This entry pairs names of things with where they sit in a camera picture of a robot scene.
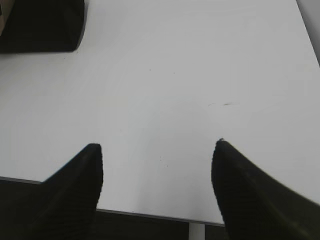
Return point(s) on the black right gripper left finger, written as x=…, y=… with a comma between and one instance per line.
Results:
x=63, y=207

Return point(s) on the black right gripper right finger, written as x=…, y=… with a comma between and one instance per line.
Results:
x=255, y=206

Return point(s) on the black tote bag tan handles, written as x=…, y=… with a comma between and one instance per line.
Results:
x=43, y=26

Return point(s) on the white table leg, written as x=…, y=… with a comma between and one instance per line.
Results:
x=196, y=231

